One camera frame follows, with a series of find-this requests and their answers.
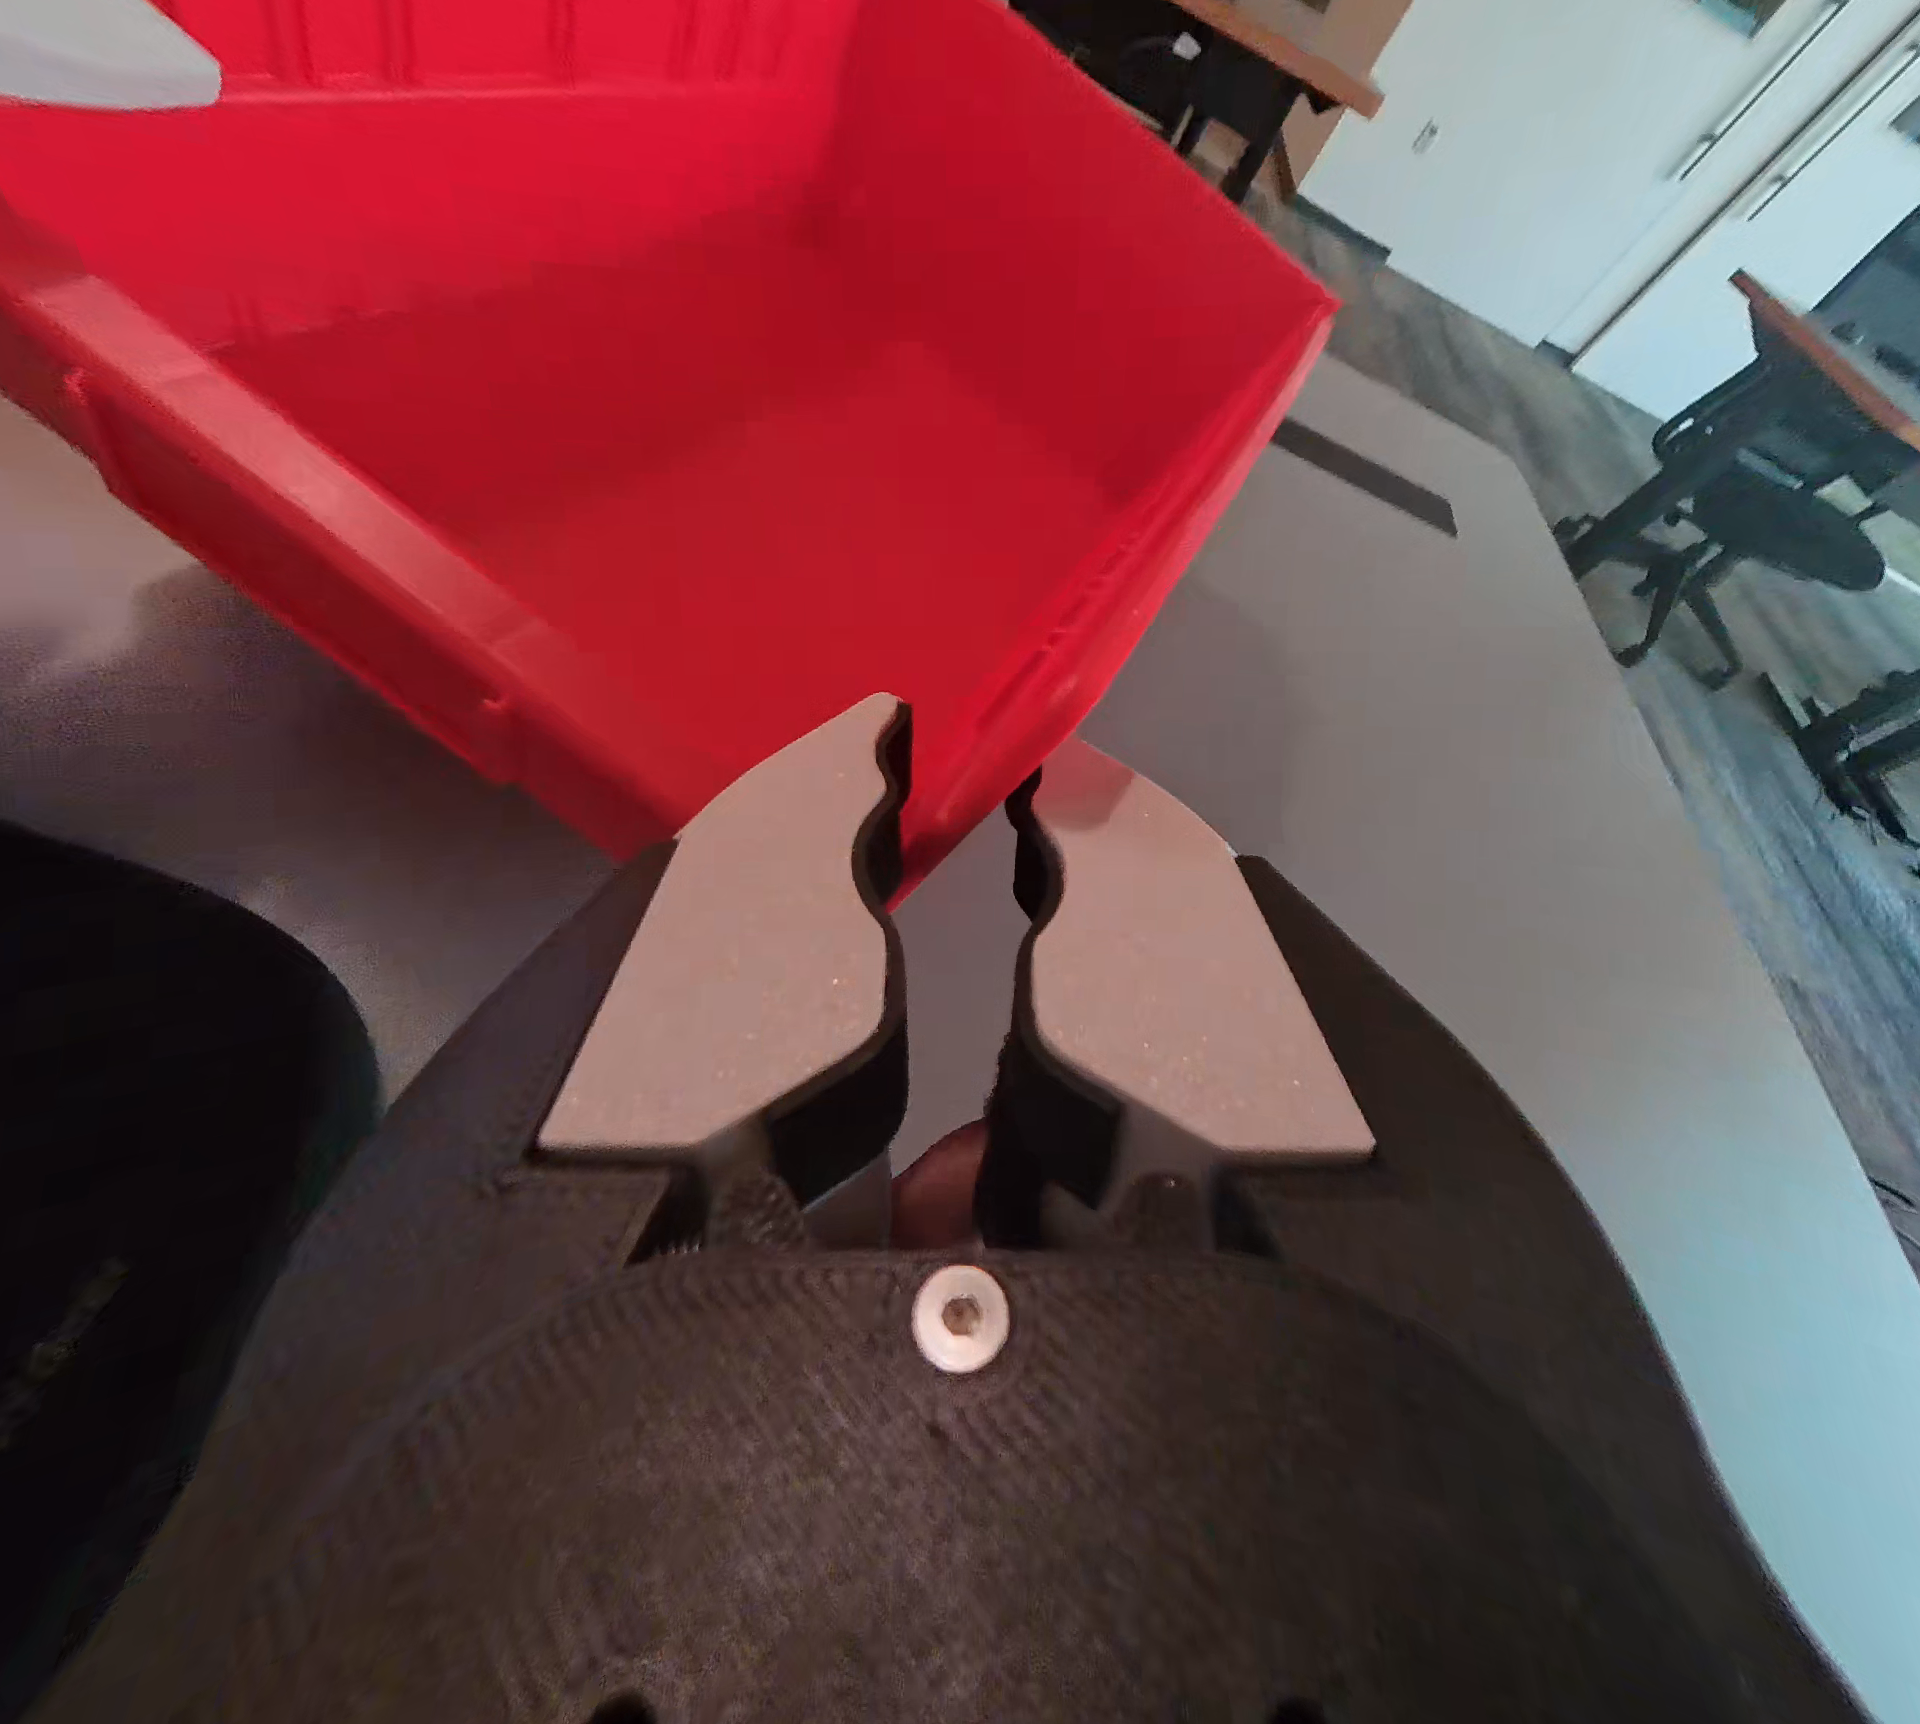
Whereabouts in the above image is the person's right hand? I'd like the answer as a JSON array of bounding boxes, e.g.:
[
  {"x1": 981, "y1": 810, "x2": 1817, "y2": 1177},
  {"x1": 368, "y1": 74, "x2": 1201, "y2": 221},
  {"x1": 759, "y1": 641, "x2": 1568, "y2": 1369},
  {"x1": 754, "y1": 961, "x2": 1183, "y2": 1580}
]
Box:
[{"x1": 890, "y1": 1120, "x2": 992, "y2": 1254}]

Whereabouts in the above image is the black honeycomb wrist rest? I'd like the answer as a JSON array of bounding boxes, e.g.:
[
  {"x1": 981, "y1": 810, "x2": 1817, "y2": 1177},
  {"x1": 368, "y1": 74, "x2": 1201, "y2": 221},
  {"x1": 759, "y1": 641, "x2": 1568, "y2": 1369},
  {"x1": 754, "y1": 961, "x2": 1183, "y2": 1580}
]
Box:
[{"x1": 0, "y1": 823, "x2": 378, "y2": 1681}]

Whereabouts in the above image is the long wood-edged desk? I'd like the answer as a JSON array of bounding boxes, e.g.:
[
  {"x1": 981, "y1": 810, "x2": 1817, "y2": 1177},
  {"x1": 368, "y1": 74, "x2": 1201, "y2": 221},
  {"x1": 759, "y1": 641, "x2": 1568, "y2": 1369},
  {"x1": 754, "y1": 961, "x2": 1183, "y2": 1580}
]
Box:
[{"x1": 1732, "y1": 269, "x2": 1920, "y2": 450}]

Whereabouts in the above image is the red plastic bin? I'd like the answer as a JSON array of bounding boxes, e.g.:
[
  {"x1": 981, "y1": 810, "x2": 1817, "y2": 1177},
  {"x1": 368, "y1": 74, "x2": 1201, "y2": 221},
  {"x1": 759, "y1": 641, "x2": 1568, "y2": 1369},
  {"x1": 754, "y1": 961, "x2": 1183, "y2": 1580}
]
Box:
[{"x1": 0, "y1": 0, "x2": 1342, "y2": 909}]

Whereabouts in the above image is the black office chair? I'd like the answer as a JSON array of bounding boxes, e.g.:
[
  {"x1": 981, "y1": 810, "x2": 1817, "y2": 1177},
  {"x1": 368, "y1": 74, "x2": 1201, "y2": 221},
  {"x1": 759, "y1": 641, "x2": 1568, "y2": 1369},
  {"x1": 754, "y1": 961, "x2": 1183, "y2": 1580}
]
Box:
[
  {"x1": 1762, "y1": 673, "x2": 1920, "y2": 849},
  {"x1": 1552, "y1": 366, "x2": 1892, "y2": 692}
]

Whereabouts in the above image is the white door with window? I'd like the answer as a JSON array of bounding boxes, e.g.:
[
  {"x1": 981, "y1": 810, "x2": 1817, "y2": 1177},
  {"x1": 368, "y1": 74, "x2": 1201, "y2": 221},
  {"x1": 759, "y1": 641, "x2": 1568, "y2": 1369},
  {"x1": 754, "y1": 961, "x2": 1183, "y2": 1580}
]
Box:
[{"x1": 1544, "y1": 0, "x2": 1920, "y2": 420}]

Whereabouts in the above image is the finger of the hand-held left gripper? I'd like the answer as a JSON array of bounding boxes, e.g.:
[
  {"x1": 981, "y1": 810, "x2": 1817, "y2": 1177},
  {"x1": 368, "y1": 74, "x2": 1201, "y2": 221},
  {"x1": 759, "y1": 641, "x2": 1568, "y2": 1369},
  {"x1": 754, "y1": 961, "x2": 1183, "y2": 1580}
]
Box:
[{"x1": 0, "y1": 0, "x2": 224, "y2": 113}]

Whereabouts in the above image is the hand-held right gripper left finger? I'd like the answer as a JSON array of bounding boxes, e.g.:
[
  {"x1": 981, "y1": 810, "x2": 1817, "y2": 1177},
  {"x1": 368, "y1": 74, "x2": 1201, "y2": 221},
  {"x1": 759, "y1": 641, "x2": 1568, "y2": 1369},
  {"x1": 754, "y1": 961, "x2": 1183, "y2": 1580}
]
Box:
[{"x1": 537, "y1": 692, "x2": 913, "y2": 1215}]

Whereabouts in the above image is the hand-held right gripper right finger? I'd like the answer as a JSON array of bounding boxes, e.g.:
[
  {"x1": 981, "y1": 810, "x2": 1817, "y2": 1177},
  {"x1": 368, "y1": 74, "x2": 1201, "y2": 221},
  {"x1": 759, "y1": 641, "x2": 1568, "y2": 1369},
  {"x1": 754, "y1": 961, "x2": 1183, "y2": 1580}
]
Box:
[{"x1": 974, "y1": 737, "x2": 1377, "y2": 1249}]

